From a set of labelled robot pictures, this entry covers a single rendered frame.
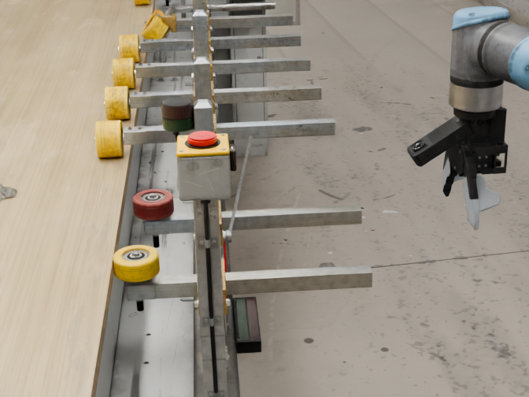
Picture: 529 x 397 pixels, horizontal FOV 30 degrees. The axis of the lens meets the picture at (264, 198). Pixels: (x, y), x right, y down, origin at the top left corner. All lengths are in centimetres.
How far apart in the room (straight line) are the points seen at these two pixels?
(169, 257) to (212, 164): 106
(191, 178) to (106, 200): 68
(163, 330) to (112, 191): 30
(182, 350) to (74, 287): 40
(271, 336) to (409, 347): 44
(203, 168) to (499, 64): 53
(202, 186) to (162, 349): 74
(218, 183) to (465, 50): 54
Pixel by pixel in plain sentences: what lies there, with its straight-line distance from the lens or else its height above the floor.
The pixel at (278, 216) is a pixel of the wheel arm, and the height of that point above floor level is 86.
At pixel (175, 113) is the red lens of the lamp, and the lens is 183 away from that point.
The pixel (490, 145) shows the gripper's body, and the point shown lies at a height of 108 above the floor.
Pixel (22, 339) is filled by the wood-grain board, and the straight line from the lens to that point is 155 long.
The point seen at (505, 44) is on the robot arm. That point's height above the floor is 128.
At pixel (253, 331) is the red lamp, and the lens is 189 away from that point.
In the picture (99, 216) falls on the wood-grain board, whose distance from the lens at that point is 191.
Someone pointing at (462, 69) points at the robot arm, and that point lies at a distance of 168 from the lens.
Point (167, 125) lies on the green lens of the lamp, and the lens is 184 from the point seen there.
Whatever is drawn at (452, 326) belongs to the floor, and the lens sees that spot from 328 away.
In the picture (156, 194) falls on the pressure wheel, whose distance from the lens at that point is 196.
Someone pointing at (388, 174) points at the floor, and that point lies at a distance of 442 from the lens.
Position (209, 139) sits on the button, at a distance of 132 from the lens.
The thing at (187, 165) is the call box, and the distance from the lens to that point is 131.
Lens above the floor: 169
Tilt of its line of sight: 24 degrees down
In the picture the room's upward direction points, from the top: 2 degrees counter-clockwise
